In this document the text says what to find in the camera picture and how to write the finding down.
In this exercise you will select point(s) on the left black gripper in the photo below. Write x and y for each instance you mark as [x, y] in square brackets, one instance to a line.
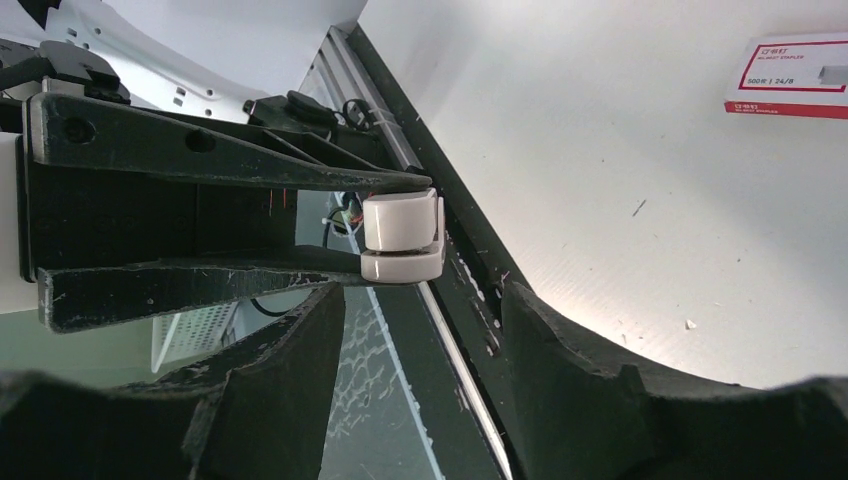
[100, 234]

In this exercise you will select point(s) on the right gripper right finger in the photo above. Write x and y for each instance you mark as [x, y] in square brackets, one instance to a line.
[588, 408]

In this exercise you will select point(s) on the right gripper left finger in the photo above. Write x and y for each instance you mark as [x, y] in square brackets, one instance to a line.
[258, 409]

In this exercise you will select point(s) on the beige mini stapler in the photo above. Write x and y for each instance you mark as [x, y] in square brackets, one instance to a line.
[404, 237]

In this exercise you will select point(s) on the red white staple box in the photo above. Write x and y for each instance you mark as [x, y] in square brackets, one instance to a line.
[801, 75]

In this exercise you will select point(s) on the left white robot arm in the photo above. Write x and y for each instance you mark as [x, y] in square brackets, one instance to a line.
[90, 51]

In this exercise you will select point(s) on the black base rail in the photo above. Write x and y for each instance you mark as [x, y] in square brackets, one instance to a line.
[449, 332]

